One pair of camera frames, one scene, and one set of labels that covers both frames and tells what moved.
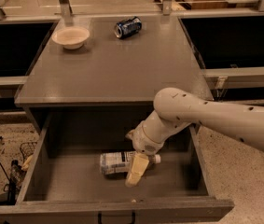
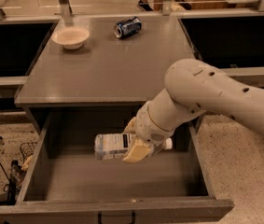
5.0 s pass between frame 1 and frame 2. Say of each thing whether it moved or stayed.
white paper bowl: stayed
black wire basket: stayed
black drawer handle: stayed
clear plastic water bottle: moved
